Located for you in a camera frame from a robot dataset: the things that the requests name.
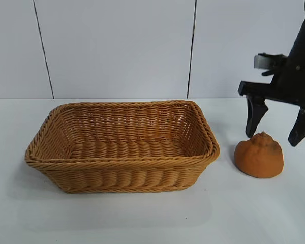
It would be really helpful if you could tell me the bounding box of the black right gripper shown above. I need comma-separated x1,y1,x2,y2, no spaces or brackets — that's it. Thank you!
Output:
237,25,305,147

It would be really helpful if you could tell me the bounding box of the orange-brown lumpy bread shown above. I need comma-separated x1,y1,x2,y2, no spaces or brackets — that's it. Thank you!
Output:
234,131,285,176

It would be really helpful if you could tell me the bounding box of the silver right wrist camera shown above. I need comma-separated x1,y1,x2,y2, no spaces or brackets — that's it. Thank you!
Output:
253,52,289,76

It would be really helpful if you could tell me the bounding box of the woven wicker basket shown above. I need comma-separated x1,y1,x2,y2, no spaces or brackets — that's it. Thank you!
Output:
24,100,221,195

